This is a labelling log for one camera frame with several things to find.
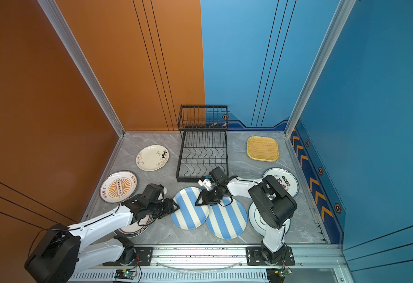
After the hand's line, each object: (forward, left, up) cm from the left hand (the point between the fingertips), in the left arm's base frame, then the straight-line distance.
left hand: (178, 206), depth 86 cm
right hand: (+1, -10, +1) cm, 10 cm away
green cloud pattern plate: (-7, -38, -1) cm, 38 cm away
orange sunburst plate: (+11, +34, -1) cm, 36 cm away
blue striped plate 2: (-6, -24, -2) cm, 25 cm away
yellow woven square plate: (+40, -49, -2) cm, 63 cm away
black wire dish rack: (+42, -10, +1) cm, 43 cm away
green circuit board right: (-27, -43, -2) cm, 51 cm away
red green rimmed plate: (-10, +17, 0) cm, 20 cm away
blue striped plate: (-4, -6, 0) cm, 7 cm away
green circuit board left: (-27, +18, -3) cm, 33 cm away
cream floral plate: (+30, +20, -1) cm, 36 cm away
